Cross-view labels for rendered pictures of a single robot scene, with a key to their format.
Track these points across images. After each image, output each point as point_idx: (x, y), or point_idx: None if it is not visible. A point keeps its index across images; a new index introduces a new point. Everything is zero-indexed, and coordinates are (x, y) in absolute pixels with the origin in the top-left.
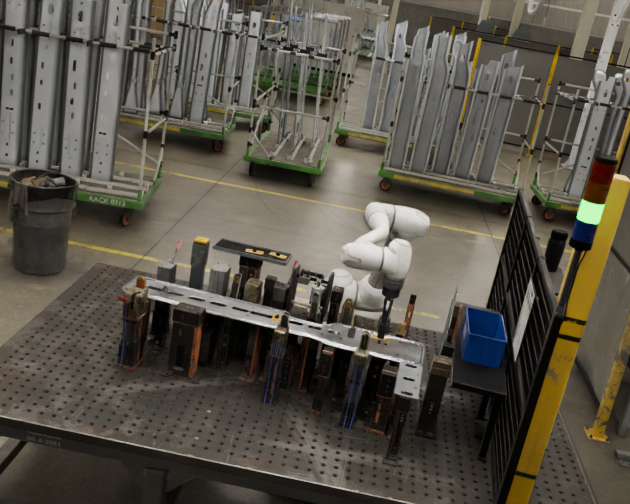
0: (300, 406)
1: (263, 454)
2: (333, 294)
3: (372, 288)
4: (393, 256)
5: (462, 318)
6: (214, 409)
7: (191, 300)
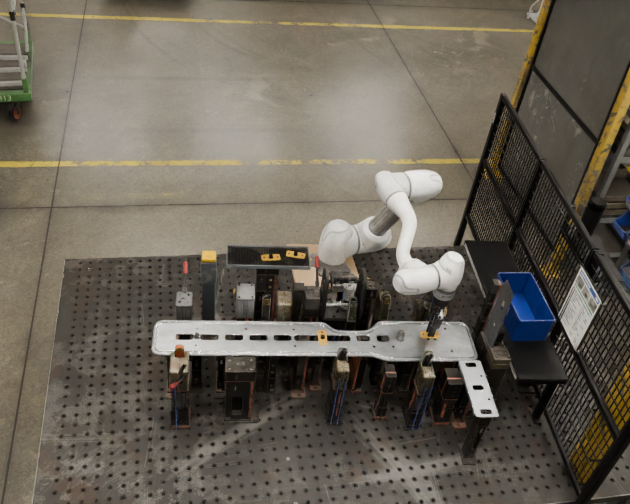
0: (363, 414)
1: (362, 499)
2: (368, 292)
3: (375, 236)
4: (449, 276)
5: (482, 268)
6: (291, 453)
7: (230, 343)
